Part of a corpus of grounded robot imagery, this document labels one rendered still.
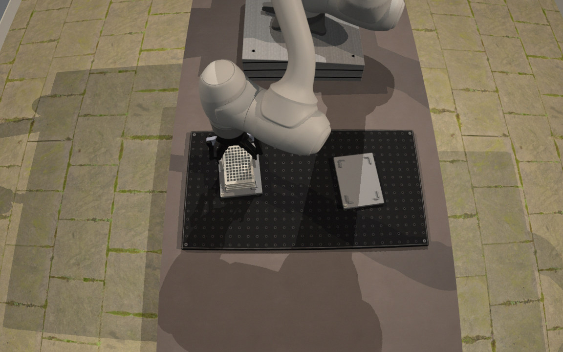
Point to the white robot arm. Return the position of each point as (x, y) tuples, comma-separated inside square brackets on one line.
[(286, 115)]

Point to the black perforated breadboard plate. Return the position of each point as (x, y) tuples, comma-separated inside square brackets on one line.
[(300, 207)]

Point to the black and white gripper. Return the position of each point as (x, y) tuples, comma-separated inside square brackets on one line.
[(239, 141)]

